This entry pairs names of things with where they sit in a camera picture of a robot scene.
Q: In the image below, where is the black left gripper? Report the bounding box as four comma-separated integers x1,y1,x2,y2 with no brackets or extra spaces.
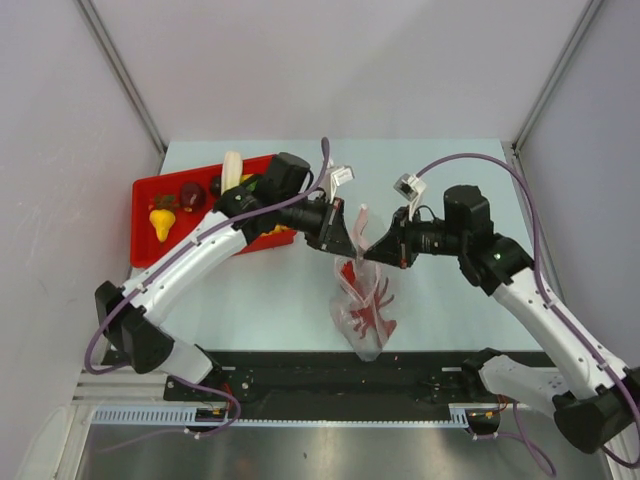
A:
278,194,356,259

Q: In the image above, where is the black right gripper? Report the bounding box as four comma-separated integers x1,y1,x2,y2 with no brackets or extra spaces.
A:
364,205,465,268

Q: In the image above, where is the clear zip top bag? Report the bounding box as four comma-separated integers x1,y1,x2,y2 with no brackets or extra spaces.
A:
329,204,397,362

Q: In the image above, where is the red toy lobster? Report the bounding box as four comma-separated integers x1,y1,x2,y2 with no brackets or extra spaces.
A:
331,260,397,348

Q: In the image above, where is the dark purple plum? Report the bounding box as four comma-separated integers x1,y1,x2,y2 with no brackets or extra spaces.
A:
209,175,222,197

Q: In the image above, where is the yellow bell pepper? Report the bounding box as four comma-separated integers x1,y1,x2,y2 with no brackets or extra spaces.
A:
149,209,176,243

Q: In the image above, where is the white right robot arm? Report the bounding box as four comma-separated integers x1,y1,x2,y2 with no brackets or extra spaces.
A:
364,185,639,454

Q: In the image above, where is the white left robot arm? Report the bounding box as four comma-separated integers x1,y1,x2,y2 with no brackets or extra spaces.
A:
95,152,356,400

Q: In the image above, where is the yellow banana bunch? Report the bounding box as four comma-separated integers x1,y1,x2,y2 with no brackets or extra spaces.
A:
264,224,295,236

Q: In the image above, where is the white green leek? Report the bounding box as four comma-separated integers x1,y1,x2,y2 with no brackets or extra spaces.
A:
221,151,243,193

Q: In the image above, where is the red plastic tray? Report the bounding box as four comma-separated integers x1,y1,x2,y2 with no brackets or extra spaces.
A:
130,153,296,269

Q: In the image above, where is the cherry tomato sprig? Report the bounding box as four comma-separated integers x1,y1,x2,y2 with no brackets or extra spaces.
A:
148,194,180,211

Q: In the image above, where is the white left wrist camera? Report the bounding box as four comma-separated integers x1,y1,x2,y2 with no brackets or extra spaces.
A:
320,159,354,202

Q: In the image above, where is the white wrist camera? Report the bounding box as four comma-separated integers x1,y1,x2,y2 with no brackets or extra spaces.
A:
394,174,427,220
320,159,354,202

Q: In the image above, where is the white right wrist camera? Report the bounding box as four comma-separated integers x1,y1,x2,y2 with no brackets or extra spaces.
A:
394,174,427,220

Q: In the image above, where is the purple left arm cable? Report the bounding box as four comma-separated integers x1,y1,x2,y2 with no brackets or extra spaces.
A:
83,136,334,451

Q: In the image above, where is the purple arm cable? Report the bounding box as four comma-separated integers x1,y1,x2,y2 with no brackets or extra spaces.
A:
414,152,640,476
83,136,334,451

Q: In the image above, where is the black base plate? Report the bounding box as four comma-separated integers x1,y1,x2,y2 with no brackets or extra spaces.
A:
99,349,556,422

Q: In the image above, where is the aluminium frame rail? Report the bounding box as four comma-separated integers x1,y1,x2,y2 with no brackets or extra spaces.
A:
71,383,165,406

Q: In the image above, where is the white slotted cable duct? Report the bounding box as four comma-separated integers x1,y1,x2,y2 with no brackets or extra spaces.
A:
91,404,489,429

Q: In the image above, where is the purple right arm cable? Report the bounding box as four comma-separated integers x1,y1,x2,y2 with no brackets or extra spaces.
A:
414,152,640,476

